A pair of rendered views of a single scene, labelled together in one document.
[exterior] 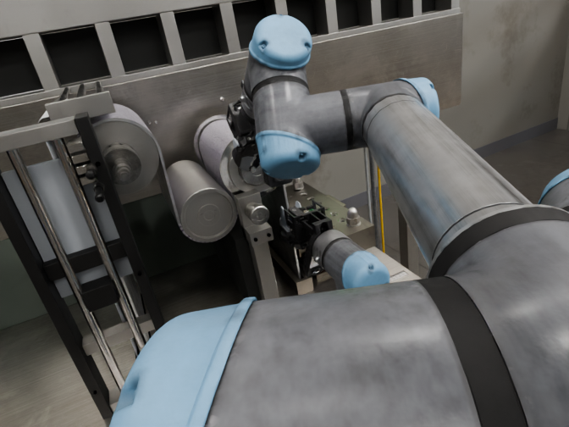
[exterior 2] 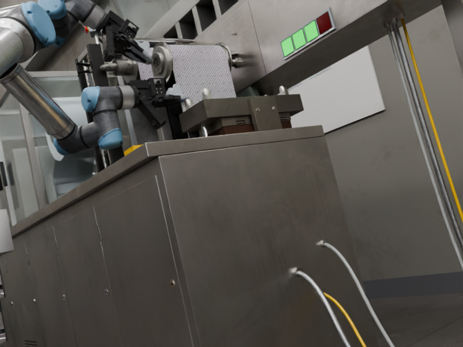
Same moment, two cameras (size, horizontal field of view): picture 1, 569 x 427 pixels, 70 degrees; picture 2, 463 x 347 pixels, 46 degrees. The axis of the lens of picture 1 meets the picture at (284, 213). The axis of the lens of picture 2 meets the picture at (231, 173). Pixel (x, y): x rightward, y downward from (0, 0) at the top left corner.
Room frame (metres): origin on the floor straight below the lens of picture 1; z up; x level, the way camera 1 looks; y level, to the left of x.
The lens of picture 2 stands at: (0.46, -1.77, 0.61)
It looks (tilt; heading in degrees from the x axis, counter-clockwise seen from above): 6 degrees up; 74
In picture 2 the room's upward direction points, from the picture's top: 13 degrees counter-clockwise
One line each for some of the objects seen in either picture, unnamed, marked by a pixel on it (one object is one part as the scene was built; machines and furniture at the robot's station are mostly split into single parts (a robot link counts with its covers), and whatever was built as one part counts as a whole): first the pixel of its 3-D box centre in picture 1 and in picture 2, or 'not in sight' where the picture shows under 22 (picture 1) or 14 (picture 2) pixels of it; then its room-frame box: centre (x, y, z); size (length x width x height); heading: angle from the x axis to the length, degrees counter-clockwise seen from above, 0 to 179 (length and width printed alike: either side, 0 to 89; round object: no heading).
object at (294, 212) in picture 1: (312, 230); (147, 94); (0.74, -0.05, 1.12); 0.12 x 0.08 x 0.09; 20
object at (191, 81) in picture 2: (270, 198); (207, 93); (0.96, 0.03, 1.11); 0.23 x 0.01 x 0.18; 20
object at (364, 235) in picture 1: (310, 217); (242, 112); (1.04, -0.07, 1.00); 0.40 x 0.16 x 0.06; 20
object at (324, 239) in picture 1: (331, 251); (124, 98); (0.66, -0.08, 1.11); 0.08 x 0.05 x 0.08; 110
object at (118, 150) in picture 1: (120, 163); (122, 67); (0.72, 0.27, 1.33); 0.06 x 0.06 x 0.06; 20
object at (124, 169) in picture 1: (123, 171); (107, 67); (0.66, 0.25, 1.33); 0.06 x 0.03 x 0.03; 20
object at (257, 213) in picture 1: (258, 213); not in sight; (0.74, 0.05, 1.18); 0.04 x 0.02 x 0.04; 110
